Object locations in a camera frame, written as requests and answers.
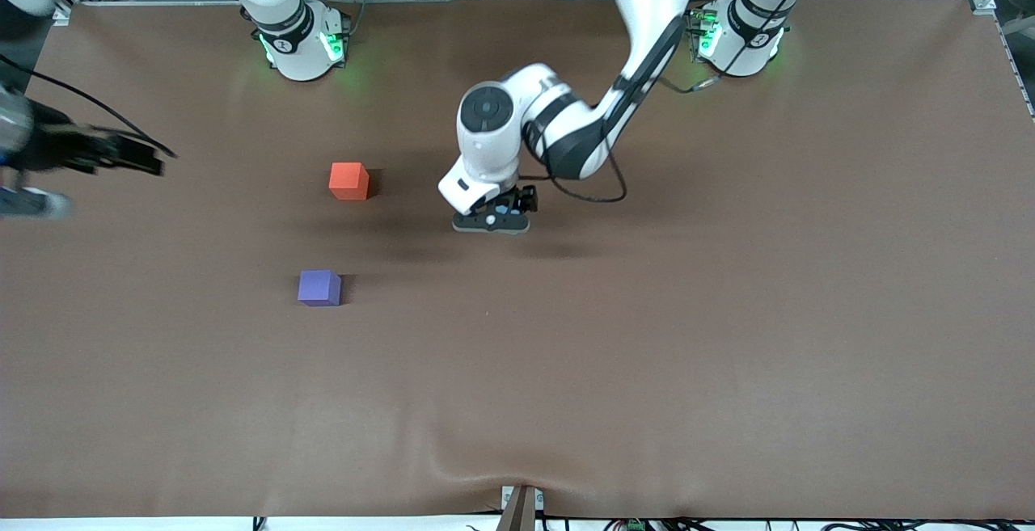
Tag orange foam block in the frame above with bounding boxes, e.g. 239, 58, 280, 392
328, 162, 370, 201

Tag purple foam block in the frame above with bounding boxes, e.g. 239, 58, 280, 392
298, 269, 342, 307

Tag brown table cover sheet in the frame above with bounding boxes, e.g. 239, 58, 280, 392
0, 0, 1035, 520

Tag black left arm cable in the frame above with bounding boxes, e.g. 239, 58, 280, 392
517, 147, 629, 204

